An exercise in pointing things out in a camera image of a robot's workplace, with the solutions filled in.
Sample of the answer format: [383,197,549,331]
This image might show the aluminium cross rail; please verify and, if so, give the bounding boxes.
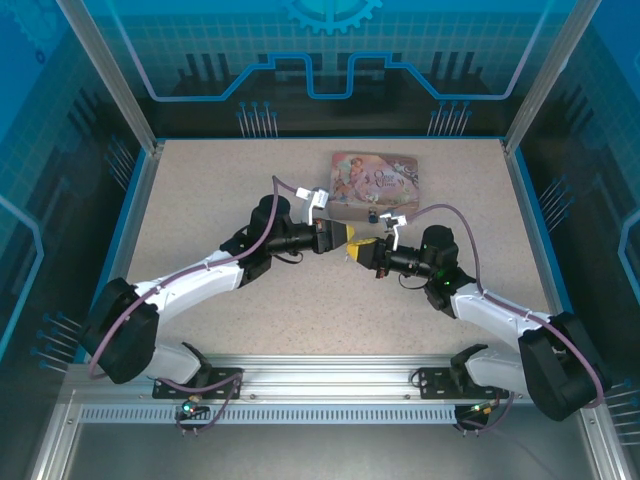
[64,354,596,406]

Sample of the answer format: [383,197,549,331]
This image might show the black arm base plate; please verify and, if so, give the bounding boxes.
[152,367,246,401]
[417,367,509,401]

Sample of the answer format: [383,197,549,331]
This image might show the pink illustrated tin box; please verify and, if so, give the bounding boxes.
[327,151,422,224]

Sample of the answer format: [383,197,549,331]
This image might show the grey metal shelf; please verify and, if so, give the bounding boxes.
[27,402,640,480]

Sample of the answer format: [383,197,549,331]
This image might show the aluminium side rail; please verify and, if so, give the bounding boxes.
[82,141,167,365]
[501,139,591,365]

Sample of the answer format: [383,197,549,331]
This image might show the aluminium frame post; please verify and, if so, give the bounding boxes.
[53,0,167,157]
[501,0,601,157]

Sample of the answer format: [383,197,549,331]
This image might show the slotted grey cable duct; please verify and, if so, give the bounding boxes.
[77,404,464,424]

